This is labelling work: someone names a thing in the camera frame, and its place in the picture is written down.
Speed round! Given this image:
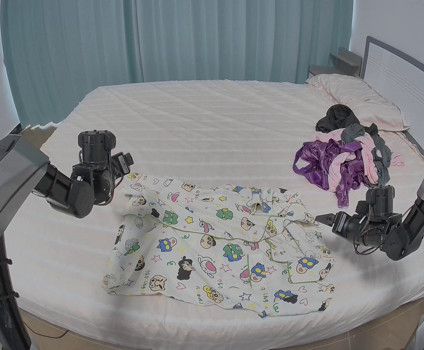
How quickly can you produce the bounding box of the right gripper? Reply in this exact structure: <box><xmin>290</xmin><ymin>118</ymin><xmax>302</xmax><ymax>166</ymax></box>
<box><xmin>315</xmin><ymin>211</ymin><xmax>363</xmax><ymax>240</ymax></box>

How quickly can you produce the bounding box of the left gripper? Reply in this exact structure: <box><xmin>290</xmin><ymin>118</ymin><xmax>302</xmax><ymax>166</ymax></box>
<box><xmin>109</xmin><ymin>152</ymin><xmax>135</xmax><ymax>179</ymax></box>

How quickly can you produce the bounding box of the white printed pyjama top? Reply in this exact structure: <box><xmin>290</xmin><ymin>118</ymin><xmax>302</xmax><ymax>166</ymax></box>
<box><xmin>103</xmin><ymin>172</ymin><xmax>336</xmax><ymax>318</ymax></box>

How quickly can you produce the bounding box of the pile of clothes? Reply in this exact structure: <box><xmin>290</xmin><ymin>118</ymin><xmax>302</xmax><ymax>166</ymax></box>
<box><xmin>293</xmin><ymin>104</ymin><xmax>406</xmax><ymax>210</ymax></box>

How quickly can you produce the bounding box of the bed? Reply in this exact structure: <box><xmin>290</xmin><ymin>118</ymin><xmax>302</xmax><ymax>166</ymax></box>
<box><xmin>13</xmin><ymin>35</ymin><xmax>424</xmax><ymax>336</ymax></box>

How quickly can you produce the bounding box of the cream pillow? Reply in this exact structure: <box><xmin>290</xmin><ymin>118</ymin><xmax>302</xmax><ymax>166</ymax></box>
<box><xmin>305</xmin><ymin>73</ymin><xmax>411</xmax><ymax>132</ymax></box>

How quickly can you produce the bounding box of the blue-green curtain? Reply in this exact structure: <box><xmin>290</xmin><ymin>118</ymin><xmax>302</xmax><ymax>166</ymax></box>
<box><xmin>1</xmin><ymin>0</ymin><xmax>355</xmax><ymax>127</ymax></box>

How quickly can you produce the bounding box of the grey bedside table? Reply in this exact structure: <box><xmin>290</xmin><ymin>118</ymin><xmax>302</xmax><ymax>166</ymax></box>
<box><xmin>308</xmin><ymin>47</ymin><xmax>363</xmax><ymax>79</ymax></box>

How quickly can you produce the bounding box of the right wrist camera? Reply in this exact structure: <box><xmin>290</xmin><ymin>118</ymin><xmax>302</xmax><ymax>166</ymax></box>
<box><xmin>355</xmin><ymin>200</ymin><xmax>372</xmax><ymax>219</ymax></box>

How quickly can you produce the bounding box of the black cable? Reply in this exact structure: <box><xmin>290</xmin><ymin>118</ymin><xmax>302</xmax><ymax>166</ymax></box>
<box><xmin>24</xmin><ymin>323</ymin><xmax>70</xmax><ymax>340</ymax></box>

